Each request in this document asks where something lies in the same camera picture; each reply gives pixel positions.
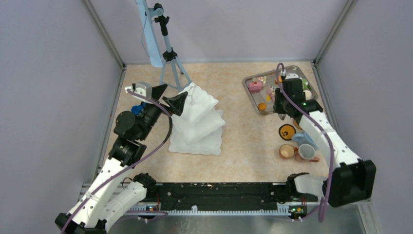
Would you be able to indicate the green swirl roll cake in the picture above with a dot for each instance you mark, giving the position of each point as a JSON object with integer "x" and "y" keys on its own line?
{"x": 305, "y": 84}

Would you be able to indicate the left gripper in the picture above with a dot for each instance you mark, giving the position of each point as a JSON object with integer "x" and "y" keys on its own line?
{"x": 176, "y": 103}

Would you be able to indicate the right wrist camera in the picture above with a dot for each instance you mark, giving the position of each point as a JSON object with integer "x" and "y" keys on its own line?
{"x": 290, "y": 76}

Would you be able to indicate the orange brown cup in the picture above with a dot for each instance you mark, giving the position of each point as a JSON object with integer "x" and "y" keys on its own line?
{"x": 287, "y": 151}

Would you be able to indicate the white round bun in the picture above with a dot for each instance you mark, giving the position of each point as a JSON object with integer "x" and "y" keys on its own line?
{"x": 308, "y": 94}

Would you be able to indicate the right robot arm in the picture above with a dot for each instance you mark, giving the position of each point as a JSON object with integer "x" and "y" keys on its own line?
{"x": 350, "y": 179}

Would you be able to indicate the white tiered pillow stand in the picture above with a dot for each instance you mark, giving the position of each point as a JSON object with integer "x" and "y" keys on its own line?
{"x": 198, "y": 130}

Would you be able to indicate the black orange face coaster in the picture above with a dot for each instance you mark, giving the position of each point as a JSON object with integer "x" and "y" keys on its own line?
{"x": 286, "y": 132}

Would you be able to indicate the pink handled tongs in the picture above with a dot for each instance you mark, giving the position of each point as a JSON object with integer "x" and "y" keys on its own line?
{"x": 270, "y": 93}

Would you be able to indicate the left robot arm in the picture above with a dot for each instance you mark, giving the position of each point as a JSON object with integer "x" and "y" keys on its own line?
{"x": 97, "y": 211}

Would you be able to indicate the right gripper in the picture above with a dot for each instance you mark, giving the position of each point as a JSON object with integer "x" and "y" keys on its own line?
{"x": 276, "y": 108}

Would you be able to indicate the blue toy car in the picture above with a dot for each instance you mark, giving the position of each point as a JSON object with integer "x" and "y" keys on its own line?
{"x": 138, "y": 109}

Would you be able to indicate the light blue mug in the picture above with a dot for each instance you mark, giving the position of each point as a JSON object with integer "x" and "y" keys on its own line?
{"x": 303, "y": 138}

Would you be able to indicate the round orange cookie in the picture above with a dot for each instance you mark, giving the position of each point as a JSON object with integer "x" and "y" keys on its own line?
{"x": 261, "y": 106}

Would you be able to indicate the round wooden coaster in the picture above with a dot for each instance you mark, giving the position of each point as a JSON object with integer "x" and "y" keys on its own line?
{"x": 296, "y": 125}

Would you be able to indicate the pink square cake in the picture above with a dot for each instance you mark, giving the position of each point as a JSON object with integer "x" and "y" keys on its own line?
{"x": 255, "y": 86}

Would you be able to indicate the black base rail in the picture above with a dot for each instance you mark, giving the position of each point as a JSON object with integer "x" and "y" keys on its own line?
{"x": 230, "y": 196}

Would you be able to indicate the steel serving tray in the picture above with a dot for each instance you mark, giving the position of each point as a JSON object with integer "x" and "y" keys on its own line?
{"x": 257, "y": 98}

